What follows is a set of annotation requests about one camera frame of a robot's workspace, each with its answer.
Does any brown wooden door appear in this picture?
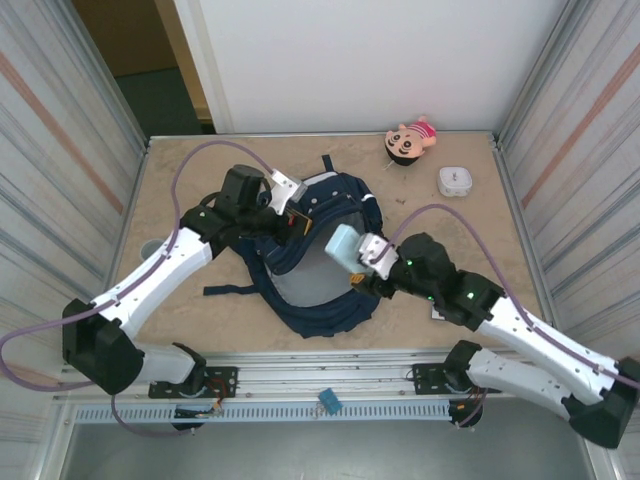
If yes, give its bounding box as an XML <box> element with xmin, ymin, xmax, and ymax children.
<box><xmin>72</xmin><ymin>0</ymin><xmax>179</xmax><ymax>79</ymax></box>

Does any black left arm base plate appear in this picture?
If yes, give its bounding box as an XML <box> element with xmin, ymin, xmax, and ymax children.
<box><xmin>148</xmin><ymin>366</ymin><xmax>240</xmax><ymax>400</ymax></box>

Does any striped enclosure side panel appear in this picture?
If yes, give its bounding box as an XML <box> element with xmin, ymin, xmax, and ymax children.
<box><xmin>492</xmin><ymin>0</ymin><xmax>640</xmax><ymax>401</ymax></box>
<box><xmin>0</xmin><ymin>0</ymin><xmax>151</xmax><ymax>391</ymax></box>

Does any cartoon boy plush doll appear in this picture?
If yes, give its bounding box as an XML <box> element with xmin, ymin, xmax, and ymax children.
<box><xmin>383</xmin><ymin>114</ymin><xmax>438</xmax><ymax>169</ymax></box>

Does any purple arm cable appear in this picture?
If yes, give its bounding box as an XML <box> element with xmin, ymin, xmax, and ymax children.
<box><xmin>0</xmin><ymin>141</ymin><xmax>279</xmax><ymax>437</ymax></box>
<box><xmin>384</xmin><ymin>203</ymin><xmax>640</xmax><ymax>430</ymax></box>

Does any light blue pencil case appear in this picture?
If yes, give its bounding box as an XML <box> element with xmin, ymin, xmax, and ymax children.
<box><xmin>324</xmin><ymin>224</ymin><xmax>374</xmax><ymax>277</ymax></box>

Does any blue clip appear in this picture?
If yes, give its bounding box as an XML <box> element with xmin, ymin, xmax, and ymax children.
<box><xmin>312</xmin><ymin>387</ymin><xmax>345</xmax><ymax>419</ymax></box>

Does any navy blue backpack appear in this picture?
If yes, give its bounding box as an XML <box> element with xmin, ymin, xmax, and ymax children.
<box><xmin>202</xmin><ymin>154</ymin><xmax>386</xmax><ymax>340</ymax></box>

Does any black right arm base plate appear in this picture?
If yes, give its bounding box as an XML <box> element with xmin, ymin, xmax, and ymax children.
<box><xmin>412</xmin><ymin>363</ymin><xmax>504</xmax><ymax>396</ymax></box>

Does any aluminium rail frame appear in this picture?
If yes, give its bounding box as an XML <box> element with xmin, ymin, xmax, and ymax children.
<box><xmin>54</xmin><ymin>349</ymin><xmax>599</xmax><ymax>404</ymax></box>

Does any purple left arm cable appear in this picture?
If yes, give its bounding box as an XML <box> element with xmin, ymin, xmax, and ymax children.
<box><xmin>0</xmin><ymin>141</ymin><xmax>279</xmax><ymax>437</ymax></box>

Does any white square lidded container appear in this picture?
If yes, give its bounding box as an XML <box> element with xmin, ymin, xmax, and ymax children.
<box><xmin>438</xmin><ymin>166</ymin><xmax>474</xmax><ymax>198</ymax></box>

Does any slotted grey cable duct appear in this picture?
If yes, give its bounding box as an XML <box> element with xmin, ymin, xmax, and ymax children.
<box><xmin>73</xmin><ymin>402</ymin><xmax>454</xmax><ymax>425</ymax></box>

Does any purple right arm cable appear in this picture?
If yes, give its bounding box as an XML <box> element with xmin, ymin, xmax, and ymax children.
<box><xmin>384</xmin><ymin>203</ymin><xmax>640</xmax><ymax>430</ymax></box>

